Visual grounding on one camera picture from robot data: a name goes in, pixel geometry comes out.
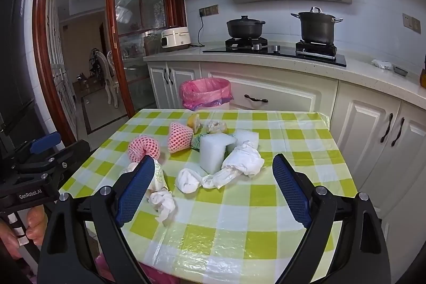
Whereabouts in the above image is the cream stone countertop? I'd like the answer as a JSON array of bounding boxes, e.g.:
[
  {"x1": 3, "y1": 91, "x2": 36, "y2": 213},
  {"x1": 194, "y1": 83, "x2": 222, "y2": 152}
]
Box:
[{"x1": 143, "y1": 42, "x2": 426, "y2": 101}]

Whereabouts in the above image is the cream paper wrapper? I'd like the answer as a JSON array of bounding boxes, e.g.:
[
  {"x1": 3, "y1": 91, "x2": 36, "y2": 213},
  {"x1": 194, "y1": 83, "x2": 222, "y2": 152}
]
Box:
[{"x1": 124, "y1": 162, "x2": 168, "y2": 193}]

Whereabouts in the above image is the small white tissue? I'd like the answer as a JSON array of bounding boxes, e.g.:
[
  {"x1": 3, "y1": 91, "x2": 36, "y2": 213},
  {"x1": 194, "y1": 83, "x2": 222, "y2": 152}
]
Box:
[{"x1": 148, "y1": 189, "x2": 176, "y2": 223}]

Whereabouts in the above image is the red wooden door frame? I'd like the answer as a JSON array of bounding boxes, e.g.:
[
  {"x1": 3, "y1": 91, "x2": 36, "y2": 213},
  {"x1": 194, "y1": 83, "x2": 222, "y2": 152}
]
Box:
[{"x1": 32, "y1": 0, "x2": 187, "y2": 145}]

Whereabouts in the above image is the green white foam net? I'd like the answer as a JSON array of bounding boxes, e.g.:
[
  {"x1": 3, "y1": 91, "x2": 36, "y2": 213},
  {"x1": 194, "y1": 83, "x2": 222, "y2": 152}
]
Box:
[{"x1": 190, "y1": 134, "x2": 205, "y2": 151}]

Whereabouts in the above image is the low black pot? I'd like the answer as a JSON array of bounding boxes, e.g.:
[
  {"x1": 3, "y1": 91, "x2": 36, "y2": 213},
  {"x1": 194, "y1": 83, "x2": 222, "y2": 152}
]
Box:
[{"x1": 227, "y1": 15, "x2": 266, "y2": 38}]

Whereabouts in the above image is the beige wall outlet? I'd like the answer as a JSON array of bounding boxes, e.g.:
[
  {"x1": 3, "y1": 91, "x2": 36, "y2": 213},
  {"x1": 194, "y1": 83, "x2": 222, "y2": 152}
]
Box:
[{"x1": 403, "y1": 13, "x2": 421, "y2": 33}]

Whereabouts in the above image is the black glass gas hob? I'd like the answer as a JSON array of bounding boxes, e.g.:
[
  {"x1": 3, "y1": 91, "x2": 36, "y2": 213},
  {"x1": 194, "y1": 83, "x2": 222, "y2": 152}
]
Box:
[{"x1": 203, "y1": 37, "x2": 347, "y2": 68}]

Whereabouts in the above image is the trash bin with pink bag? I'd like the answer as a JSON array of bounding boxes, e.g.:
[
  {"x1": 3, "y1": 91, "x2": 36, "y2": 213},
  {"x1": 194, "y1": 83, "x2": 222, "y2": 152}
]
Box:
[{"x1": 180, "y1": 78, "x2": 234, "y2": 112}]

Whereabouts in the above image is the white rice cooker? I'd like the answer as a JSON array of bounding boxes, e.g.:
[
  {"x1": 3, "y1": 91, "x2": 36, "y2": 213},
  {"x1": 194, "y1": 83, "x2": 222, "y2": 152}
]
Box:
[{"x1": 161, "y1": 26, "x2": 191, "y2": 50}]

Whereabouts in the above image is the wooden glass sliding door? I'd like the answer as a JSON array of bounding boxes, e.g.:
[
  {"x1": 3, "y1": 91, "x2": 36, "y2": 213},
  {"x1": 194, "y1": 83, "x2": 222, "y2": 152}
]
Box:
[{"x1": 106, "y1": 0, "x2": 167, "y2": 120}]

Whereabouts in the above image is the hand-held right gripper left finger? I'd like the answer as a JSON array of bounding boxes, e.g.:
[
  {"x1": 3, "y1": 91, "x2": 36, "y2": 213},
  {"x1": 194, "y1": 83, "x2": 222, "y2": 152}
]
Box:
[{"x1": 36, "y1": 155, "x2": 157, "y2": 284}]

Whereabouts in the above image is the large white foam block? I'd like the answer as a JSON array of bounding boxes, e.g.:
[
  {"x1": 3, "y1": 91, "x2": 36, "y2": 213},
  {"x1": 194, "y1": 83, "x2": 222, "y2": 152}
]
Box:
[{"x1": 199, "y1": 133, "x2": 237, "y2": 174}]

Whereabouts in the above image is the person's left hand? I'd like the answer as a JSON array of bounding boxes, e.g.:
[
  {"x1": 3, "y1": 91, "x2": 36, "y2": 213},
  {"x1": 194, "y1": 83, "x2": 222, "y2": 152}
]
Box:
[{"x1": 0, "y1": 205, "x2": 46, "y2": 260}]

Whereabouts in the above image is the black refrigerator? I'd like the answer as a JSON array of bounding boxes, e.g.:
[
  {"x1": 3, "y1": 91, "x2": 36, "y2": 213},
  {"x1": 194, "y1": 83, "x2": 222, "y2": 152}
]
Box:
[{"x1": 0, "y1": 0, "x2": 57, "y2": 155}]

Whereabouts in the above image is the green checked tablecloth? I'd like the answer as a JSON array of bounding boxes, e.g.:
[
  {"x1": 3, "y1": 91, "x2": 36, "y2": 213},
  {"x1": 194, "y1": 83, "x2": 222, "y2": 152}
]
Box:
[{"x1": 58, "y1": 108, "x2": 359, "y2": 279}]

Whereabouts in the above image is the white dining chair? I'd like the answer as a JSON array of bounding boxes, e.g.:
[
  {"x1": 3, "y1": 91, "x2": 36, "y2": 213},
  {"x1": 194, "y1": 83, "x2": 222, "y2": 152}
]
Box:
[{"x1": 96, "y1": 49, "x2": 120, "y2": 108}]

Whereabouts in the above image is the black power cable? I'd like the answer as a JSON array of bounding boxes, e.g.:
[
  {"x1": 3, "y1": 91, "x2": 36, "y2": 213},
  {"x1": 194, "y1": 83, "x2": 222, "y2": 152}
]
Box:
[{"x1": 196, "y1": 13, "x2": 206, "y2": 48}]

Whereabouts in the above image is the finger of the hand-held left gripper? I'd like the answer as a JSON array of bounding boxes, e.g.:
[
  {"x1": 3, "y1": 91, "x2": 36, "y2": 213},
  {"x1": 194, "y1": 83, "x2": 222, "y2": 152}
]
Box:
[
  {"x1": 20, "y1": 139, "x2": 91, "y2": 187},
  {"x1": 11, "y1": 132, "x2": 62, "y2": 165}
]

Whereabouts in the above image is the round pink foam fruit net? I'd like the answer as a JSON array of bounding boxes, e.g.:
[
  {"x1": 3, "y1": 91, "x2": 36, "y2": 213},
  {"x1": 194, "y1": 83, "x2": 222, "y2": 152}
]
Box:
[{"x1": 128, "y1": 134, "x2": 161, "y2": 163}]

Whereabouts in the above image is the yellow fruit peel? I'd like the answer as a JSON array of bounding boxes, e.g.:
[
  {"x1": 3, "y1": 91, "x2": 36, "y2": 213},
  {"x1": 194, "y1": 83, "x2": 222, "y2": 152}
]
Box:
[
  {"x1": 204, "y1": 119, "x2": 228, "y2": 135},
  {"x1": 187, "y1": 113, "x2": 202, "y2": 133}
]

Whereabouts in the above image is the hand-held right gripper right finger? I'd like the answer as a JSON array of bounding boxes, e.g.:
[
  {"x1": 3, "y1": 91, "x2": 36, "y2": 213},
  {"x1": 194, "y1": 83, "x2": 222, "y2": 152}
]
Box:
[{"x1": 272, "y1": 154, "x2": 390, "y2": 284}]

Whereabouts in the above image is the cone pink foam fruit net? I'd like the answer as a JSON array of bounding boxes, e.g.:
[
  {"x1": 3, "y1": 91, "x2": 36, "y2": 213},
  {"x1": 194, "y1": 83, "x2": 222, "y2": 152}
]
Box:
[{"x1": 167, "y1": 122, "x2": 194, "y2": 155}]

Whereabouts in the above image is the white crumpled cloth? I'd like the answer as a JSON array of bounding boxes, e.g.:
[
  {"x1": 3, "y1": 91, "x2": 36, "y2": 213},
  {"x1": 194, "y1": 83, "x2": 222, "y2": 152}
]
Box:
[{"x1": 371, "y1": 59, "x2": 393, "y2": 70}]

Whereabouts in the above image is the black burner grate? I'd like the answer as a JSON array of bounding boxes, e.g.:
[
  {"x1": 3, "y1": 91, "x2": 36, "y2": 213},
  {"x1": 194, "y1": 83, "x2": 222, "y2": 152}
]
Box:
[
  {"x1": 296, "y1": 40, "x2": 337, "y2": 60},
  {"x1": 225, "y1": 37, "x2": 268, "y2": 50}
]

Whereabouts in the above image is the tall steel stockpot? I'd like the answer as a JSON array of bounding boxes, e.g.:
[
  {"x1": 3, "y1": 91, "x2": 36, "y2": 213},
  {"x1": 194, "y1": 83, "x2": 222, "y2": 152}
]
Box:
[{"x1": 291, "y1": 7, "x2": 343, "y2": 45}]

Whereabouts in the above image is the large white tissue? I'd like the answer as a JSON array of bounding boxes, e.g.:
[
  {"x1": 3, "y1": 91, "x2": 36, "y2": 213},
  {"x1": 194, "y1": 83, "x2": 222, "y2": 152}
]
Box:
[{"x1": 222, "y1": 142, "x2": 265, "y2": 177}]

